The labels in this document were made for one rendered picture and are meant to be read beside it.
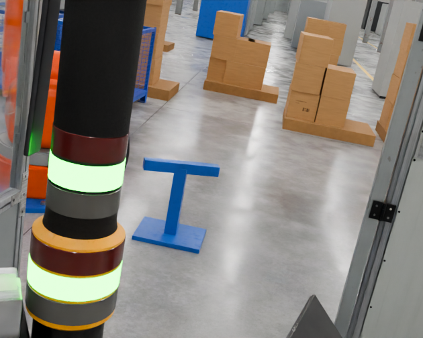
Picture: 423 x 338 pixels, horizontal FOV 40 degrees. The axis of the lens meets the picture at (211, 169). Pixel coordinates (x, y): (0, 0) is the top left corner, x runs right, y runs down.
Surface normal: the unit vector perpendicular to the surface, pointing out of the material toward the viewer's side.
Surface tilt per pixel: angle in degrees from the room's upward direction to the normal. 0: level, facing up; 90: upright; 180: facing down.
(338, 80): 90
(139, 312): 0
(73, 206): 90
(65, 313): 90
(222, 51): 90
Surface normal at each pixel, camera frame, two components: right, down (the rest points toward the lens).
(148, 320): 0.18, -0.94
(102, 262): 0.65, 0.34
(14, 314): 0.38, 0.35
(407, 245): -0.20, 0.27
